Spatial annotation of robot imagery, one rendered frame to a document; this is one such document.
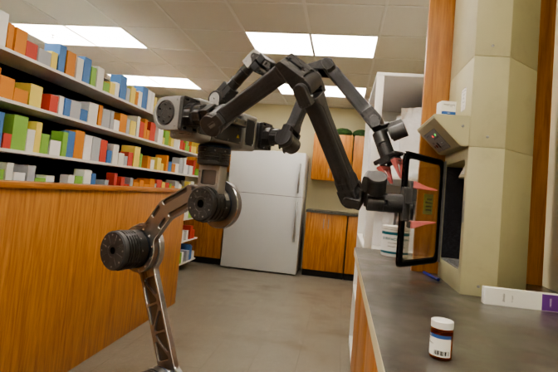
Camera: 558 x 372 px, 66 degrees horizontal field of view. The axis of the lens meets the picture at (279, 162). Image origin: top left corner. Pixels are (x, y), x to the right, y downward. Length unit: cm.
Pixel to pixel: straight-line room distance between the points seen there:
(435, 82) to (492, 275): 81
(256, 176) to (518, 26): 520
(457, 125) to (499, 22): 36
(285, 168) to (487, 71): 505
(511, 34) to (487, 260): 73
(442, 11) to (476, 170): 78
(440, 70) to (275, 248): 489
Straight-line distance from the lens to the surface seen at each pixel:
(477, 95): 156
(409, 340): 97
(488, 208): 153
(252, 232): 649
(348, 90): 185
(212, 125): 145
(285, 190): 639
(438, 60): 195
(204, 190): 173
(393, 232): 222
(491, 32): 163
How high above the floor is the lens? 121
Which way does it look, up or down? 4 degrees up
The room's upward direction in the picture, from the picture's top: 5 degrees clockwise
